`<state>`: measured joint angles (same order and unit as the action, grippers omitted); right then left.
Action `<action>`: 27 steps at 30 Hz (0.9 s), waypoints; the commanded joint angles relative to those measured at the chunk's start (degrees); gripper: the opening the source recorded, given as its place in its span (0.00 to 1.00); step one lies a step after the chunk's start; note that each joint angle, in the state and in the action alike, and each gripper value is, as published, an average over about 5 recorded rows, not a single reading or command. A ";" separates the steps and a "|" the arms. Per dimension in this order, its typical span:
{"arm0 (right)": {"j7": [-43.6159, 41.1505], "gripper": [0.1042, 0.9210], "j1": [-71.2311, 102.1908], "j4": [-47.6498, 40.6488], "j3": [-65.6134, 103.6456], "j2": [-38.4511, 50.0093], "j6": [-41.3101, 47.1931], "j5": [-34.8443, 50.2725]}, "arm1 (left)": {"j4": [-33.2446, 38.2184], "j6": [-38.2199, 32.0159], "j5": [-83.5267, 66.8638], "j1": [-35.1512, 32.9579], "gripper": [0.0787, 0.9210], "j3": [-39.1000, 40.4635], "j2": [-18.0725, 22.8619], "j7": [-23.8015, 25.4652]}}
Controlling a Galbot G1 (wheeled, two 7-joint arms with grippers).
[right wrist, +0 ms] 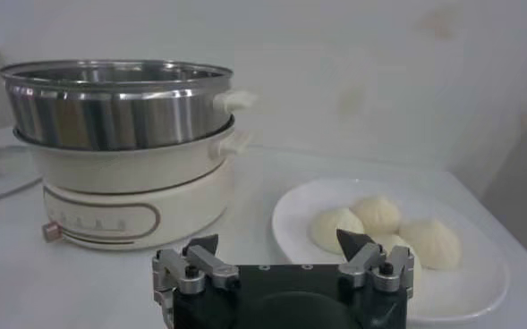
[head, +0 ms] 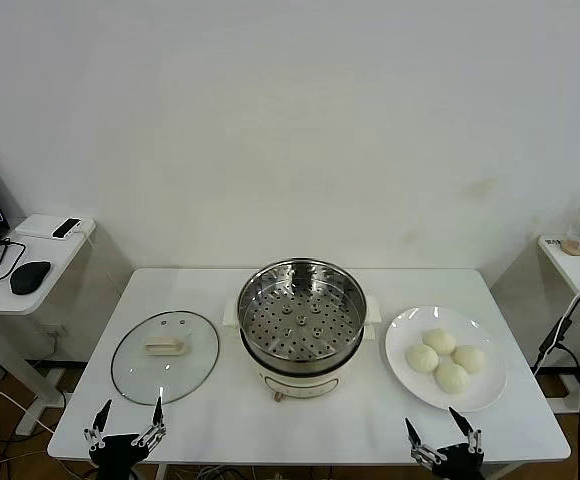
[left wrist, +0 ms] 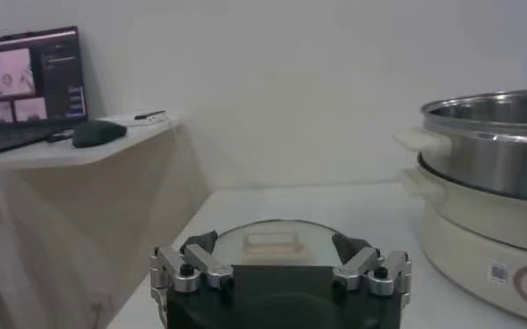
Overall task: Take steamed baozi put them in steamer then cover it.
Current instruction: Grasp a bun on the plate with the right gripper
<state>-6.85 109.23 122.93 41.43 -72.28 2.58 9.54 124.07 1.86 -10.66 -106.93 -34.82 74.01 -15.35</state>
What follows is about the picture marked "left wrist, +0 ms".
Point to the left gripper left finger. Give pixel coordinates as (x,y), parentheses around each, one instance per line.
(216,270)

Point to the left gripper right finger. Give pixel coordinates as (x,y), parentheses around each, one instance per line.
(357,268)

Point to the steel steamer basket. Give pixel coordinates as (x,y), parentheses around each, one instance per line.
(491,156)

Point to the glass pot lid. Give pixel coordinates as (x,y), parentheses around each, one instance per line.
(272,243)

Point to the white side table with laptop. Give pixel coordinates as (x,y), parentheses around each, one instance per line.
(66,201)

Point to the small black white device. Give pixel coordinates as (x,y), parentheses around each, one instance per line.
(150,115)

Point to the flat white box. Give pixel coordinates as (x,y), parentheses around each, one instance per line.
(124,119)

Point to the black computer mouse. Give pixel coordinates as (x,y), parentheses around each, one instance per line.
(97,132)

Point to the black open laptop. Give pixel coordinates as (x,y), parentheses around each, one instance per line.
(57,71)

